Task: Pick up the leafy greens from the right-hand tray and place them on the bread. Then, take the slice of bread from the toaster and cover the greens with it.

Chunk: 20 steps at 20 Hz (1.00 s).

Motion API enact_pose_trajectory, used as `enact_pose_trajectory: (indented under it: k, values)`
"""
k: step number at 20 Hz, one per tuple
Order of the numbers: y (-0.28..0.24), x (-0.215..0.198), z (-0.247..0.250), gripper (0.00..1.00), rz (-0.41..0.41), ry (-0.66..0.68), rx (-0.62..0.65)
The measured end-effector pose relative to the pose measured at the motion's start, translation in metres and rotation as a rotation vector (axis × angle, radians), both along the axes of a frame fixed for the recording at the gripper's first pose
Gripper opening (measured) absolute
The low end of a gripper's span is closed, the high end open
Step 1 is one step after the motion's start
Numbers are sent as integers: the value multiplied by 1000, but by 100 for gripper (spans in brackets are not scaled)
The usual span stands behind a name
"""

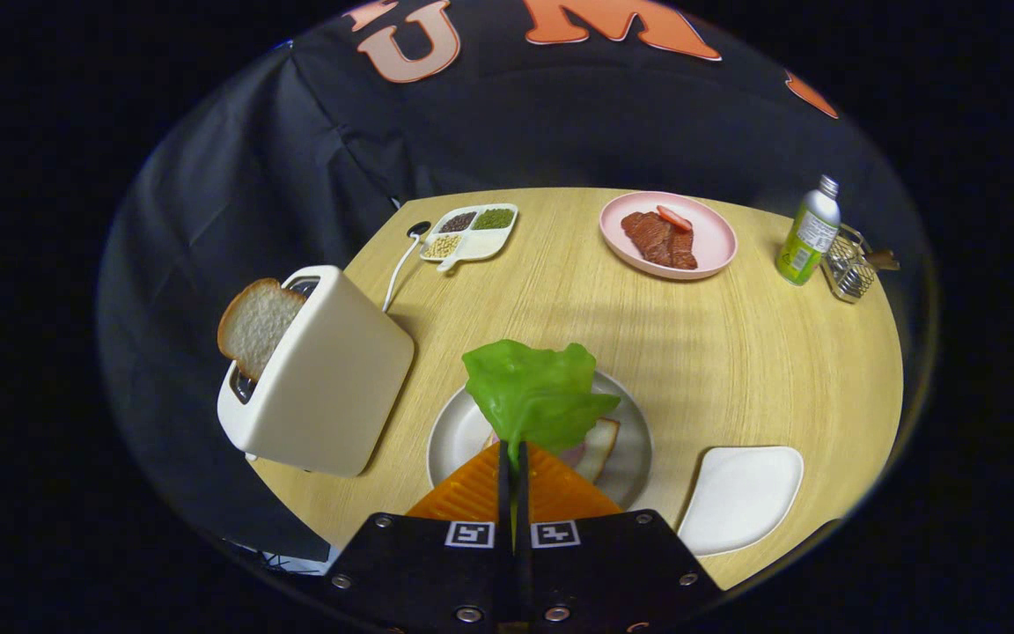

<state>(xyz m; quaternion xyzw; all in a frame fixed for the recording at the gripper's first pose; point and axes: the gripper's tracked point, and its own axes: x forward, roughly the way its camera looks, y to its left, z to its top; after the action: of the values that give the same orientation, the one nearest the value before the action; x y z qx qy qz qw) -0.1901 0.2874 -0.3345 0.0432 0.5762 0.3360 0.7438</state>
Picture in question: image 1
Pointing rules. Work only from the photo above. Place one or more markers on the pile of green beans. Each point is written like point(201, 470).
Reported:
point(493, 218)

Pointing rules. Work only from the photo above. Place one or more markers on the red-brown meat slices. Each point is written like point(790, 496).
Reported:
point(661, 242)

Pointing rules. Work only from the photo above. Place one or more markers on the green bottle with silver cap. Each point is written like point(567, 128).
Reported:
point(808, 233)

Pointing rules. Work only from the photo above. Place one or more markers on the red sausage slice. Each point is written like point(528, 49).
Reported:
point(674, 218)

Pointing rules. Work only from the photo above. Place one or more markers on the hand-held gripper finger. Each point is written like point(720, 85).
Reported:
point(525, 528)
point(504, 502)

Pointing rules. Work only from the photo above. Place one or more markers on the pink ham slice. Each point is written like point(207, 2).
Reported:
point(572, 454)

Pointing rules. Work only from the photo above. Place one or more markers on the white square plate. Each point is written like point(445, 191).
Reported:
point(740, 497)

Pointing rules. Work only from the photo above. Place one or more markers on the cream white toaster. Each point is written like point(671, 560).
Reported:
point(331, 379)

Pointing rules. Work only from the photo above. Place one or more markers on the white divided dish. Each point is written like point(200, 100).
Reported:
point(479, 245)

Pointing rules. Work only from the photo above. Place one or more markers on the grey round plate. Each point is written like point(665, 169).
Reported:
point(633, 453)

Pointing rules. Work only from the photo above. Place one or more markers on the pile of dark beans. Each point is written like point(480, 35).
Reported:
point(458, 221)

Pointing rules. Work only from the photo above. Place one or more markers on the pile of yellow beans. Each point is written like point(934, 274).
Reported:
point(442, 246)

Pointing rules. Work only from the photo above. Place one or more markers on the thin bread slice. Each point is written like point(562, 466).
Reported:
point(600, 445)

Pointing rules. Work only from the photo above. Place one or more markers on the green lettuce leaf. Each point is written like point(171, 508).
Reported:
point(533, 396)

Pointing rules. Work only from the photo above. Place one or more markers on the pink round plate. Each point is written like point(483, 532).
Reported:
point(718, 242)

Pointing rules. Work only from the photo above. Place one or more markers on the thick toast bread slice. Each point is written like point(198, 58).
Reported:
point(256, 326)

